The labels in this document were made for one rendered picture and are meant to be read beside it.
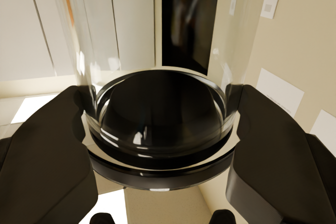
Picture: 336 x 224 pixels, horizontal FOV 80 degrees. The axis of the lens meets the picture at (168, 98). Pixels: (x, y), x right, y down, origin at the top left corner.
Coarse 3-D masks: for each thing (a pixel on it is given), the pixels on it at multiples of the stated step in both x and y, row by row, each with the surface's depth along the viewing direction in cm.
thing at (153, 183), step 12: (96, 168) 10; (108, 168) 9; (216, 168) 9; (120, 180) 9; (132, 180) 9; (144, 180) 9; (156, 180) 9; (168, 180) 9; (180, 180) 9; (192, 180) 9
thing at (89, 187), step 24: (72, 96) 10; (48, 120) 8; (72, 120) 8; (24, 144) 7; (48, 144) 7; (72, 144) 7; (24, 168) 6; (48, 168) 6; (72, 168) 6; (0, 192) 6; (24, 192) 6; (48, 192) 6; (72, 192) 6; (96, 192) 7; (0, 216) 5; (24, 216) 5; (48, 216) 5; (72, 216) 6
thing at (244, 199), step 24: (240, 96) 11; (264, 96) 10; (240, 120) 10; (264, 120) 9; (288, 120) 9; (240, 144) 7; (264, 144) 7; (288, 144) 7; (240, 168) 6; (264, 168) 6; (288, 168) 6; (312, 168) 6; (240, 192) 6; (264, 192) 6; (288, 192) 6; (312, 192) 6; (264, 216) 6; (288, 216) 5; (312, 216) 5
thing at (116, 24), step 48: (96, 0) 6; (144, 0) 6; (192, 0) 6; (240, 0) 6; (96, 48) 7; (144, 48) 6; (192, 48) 7; (240, 48) 8; (96, 96) 8; (144, 96) 7; (192, 96) 8; (96, 144) 10; (144, 144) 9; (192, 144) 9
